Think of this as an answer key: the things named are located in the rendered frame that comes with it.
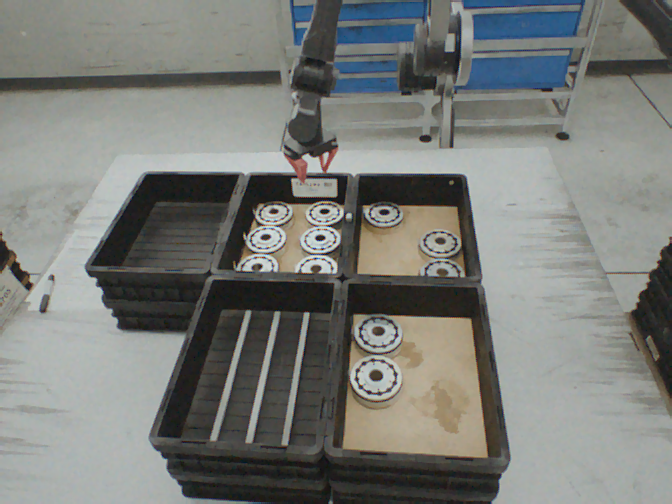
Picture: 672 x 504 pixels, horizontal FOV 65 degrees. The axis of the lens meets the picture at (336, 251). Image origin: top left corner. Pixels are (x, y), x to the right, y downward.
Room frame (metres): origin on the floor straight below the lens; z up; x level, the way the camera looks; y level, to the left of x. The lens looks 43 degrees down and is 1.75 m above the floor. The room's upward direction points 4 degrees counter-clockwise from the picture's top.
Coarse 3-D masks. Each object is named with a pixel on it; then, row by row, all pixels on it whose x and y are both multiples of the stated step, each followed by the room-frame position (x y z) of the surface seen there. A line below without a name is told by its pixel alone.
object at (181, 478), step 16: (192, 480) 0.43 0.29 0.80; (208, 480) 0.43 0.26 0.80; (224, 480) 0.43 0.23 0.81; (240, 480) 0.42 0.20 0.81; (256, 480) 0.42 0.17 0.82; (272, 480) 0.41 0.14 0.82; (192, 496) 0.44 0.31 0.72; (208, 496) 0.44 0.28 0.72; (224, 496) 0.44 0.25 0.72; (240, 496) 0.43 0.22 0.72; (256, 496) 0.43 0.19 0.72; (272, 496) 0.43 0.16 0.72; (288, 496) 0.42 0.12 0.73; (304, 496) 0.42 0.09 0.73; (320, 496) 0.41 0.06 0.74
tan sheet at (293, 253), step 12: (264, 204) 1.21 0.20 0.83; (300, 216) 1.14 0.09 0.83; (252, 228) 1.10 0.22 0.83; (300, 228) 1.09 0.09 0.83; (288, 240) 1.04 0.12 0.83; (300, 240) 1.04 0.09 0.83; (288, 252) 1.00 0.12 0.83; (300, 252) 0.99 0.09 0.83; (288, 264) 0.95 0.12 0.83; (336, 264) 0.94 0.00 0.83
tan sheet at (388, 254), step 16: (416, 208) 1.14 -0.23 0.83; (432, 208) 1.14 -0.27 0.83; (448, 208) 1.13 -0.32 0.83; (416, 224) 1.07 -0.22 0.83; (432, 224) 1.07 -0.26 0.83; (448, 224) 1.06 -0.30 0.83; (368, 240) 1.02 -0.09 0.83; (384, 240) 1.02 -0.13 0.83; (400, 240) 1.01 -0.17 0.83; (416, 240) 1.01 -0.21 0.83; (368, 256) 0.96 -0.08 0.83; (384, 256) 0.96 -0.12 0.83; (400, 256) 0.95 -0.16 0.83; (416, 256) 0.95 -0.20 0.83; (368, 272) 0.91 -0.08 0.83; (384, 272) 0.90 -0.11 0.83; (400, 272) 0.90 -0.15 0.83; (416, 272) 0.89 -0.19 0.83; (464, 272) 0.88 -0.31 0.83
